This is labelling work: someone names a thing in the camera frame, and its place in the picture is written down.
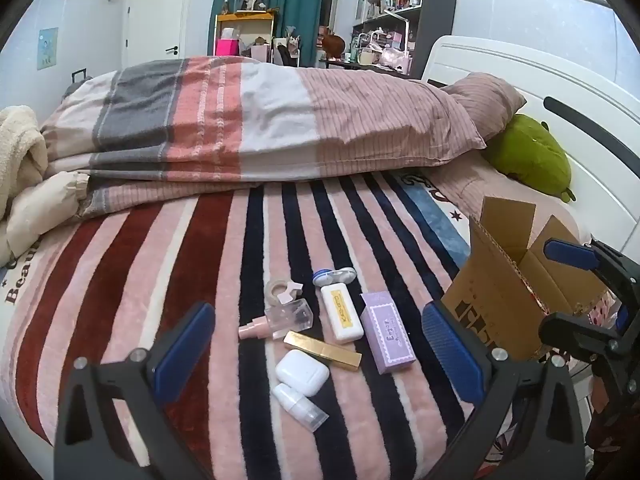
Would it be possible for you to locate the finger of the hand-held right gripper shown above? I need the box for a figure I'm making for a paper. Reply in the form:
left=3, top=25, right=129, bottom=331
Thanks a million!
left=539, top=305, right=640, bottom=411
left=544, top=234, right=640, bottom=307

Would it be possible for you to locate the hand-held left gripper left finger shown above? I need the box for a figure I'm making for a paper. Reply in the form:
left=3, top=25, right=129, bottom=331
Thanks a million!
left=54, top=301, right=217, bottom=480

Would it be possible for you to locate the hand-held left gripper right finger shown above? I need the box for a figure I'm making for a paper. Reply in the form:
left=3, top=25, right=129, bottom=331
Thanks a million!
left=421, top=301, right=586, bottom=480

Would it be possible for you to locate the purple rectangular box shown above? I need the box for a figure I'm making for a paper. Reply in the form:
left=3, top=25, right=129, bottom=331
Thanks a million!
left=360, top=291, right=417, bottom=376

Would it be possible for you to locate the brown cardboard box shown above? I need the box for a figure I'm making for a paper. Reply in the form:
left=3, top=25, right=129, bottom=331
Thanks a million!
left=441, top=196, right=616, bottom=361

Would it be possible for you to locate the pink spray bottle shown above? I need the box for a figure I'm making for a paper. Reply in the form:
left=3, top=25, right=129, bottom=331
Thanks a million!
left=238, top=298, right=314, bottom=342

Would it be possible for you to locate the clear tape dispenser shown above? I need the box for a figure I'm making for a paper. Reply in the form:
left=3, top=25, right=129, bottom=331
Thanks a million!
left=265, top=280, right=303, bottom=306

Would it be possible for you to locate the white yellow-label tube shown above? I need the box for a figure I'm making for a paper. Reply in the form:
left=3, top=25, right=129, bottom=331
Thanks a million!
left=320, top=283, right=365, bottom=345

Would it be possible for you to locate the white earbuds case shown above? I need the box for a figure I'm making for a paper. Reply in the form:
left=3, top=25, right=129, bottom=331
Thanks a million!
left=275, top=350, right=331, bottom=391

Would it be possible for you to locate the gold rectangular box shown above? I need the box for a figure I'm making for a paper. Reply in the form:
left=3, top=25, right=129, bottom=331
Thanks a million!
left=283, top=331, right=362, bottom=372

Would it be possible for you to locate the small white bottle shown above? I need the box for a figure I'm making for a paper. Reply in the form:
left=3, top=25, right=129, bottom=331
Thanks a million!
left=271, top=382, right=329, bottom=433

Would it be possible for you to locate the contact lens case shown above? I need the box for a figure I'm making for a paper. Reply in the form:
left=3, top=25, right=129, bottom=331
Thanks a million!
left=313, top=267, right=357, bottom=288

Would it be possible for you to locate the striped fleece blanket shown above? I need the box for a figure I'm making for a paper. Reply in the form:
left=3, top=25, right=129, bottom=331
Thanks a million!
left=0, top=170, right=501, bottom=480

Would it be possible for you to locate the green plush pillow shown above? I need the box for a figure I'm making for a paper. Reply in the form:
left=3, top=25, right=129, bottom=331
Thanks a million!
left=482, top=113, right=576, bottom=202

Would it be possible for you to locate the pink striped pillow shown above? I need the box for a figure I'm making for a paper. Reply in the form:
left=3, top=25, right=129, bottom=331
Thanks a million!
left=435, top=157, right=583, bottom=246
left=440, top=72, right=527, bottom=141

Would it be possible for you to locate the white bed headboard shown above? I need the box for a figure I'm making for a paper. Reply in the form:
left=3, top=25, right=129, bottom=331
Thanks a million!
left=420, top=35, right=640, bottom=271

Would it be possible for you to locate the pink grey patchwork duvet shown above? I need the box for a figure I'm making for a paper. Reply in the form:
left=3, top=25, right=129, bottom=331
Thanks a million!
left=40, top=56, right=488, bottom=218

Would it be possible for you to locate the cream fleece blanket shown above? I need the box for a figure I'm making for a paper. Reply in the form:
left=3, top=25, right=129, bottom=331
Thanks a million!
left=0, top=105, right=49, bottom=221

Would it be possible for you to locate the pink tissue box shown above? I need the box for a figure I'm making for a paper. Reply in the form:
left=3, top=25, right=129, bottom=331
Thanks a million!
left=216, top=27, right=242, bottom=57

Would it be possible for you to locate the white door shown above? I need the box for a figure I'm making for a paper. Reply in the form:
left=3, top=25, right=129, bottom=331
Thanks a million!
left=122, top=0, right=188, bottom=68

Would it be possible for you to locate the yellow shelf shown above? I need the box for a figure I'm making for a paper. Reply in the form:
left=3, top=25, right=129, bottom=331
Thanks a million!
left=215, top=10, right=278, bottom=58

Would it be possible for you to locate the small wall poster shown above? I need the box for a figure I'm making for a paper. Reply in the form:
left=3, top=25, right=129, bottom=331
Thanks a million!
left=37, top=27, right=59, bottom=71

